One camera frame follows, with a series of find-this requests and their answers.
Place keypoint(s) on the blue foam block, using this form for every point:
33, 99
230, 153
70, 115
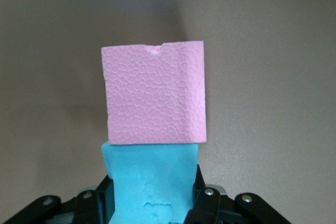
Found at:
152, 176

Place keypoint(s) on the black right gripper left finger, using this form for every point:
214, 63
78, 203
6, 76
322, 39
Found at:
86, 208

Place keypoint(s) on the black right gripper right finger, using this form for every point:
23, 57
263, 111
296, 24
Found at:
210, 208

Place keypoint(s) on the pink foam block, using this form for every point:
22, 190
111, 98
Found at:
152, 93

